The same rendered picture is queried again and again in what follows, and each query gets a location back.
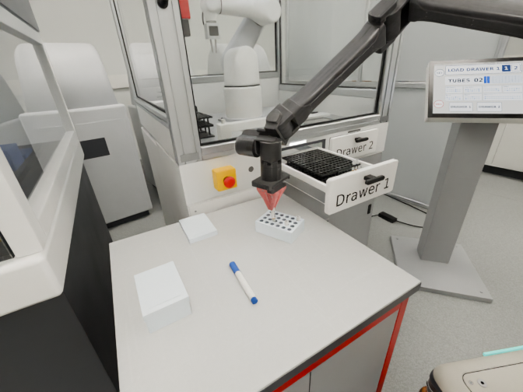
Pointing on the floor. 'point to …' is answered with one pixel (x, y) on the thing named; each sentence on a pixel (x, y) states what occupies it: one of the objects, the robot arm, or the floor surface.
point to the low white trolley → (317, 366)
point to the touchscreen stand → (449, 218)
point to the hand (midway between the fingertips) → (272, 206)
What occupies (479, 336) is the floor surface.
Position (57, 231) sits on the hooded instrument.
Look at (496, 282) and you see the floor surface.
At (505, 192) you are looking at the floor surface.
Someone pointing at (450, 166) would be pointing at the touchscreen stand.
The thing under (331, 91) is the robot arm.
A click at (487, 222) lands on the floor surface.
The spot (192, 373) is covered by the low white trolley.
